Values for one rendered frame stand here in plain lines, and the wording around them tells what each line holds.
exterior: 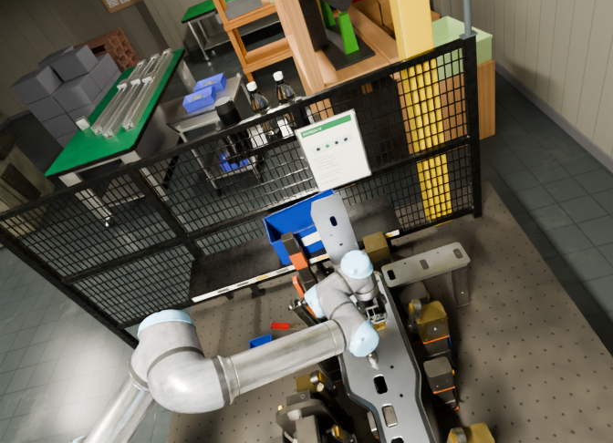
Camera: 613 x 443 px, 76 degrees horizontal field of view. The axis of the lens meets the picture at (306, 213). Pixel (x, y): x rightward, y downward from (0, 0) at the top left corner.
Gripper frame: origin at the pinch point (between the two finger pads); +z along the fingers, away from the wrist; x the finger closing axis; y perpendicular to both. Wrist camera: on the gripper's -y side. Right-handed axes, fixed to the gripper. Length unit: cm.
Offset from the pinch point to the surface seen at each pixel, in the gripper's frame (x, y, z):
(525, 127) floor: 162, -182, 122
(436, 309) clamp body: 17.9, 5.0, -1.9
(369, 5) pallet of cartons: 104, -415, 80
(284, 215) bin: -23, -51, -5
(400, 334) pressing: 5.2, 7.2, 2.4
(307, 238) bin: -15.3, -36.0, -4.2
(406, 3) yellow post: 40, -65, -62
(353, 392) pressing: -13.1, 20.4, 1.0
